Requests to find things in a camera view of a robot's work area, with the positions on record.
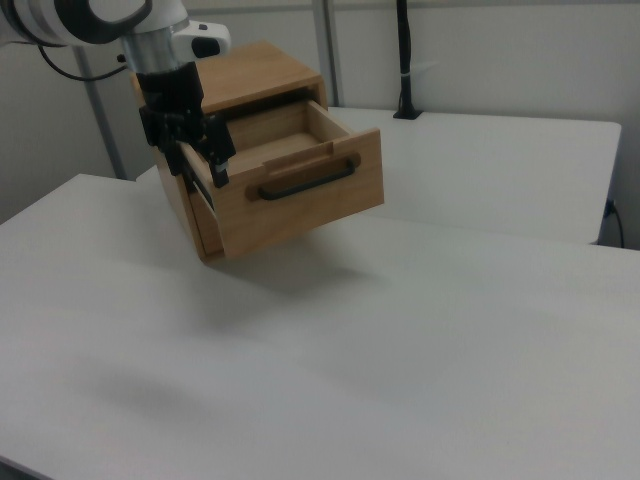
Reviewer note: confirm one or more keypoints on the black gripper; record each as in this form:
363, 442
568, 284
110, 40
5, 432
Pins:
170, 90

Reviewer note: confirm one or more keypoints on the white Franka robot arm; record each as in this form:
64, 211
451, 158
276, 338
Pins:
75, 20

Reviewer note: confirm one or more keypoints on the wooden drawer cabinet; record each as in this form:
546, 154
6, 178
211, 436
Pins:
250, 70

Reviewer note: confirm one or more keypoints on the black clamp pole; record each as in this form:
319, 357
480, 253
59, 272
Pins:
404, 50

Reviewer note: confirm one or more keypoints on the grey partition post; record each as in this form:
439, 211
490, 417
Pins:
330, 60
107, 135

